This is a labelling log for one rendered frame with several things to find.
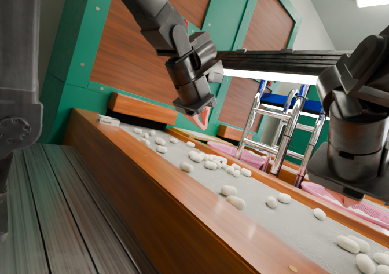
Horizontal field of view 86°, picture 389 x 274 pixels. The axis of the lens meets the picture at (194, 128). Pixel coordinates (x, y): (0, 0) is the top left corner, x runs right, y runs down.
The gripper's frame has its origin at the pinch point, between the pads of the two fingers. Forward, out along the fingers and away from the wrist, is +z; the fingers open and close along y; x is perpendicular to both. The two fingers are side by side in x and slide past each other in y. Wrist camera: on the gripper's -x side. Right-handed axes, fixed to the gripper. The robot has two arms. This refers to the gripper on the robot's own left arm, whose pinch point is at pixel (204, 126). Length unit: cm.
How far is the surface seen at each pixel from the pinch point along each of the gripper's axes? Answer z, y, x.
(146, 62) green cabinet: -10.1, 45.9, -13.2
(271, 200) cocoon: 8.9, -22.3, 4.9
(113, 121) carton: -6.3, 22.9, 15.4
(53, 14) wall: -41, 120, -6
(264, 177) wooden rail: 21.2, -11.4, -6.2
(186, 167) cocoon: 1.6, -4.9, 11.8
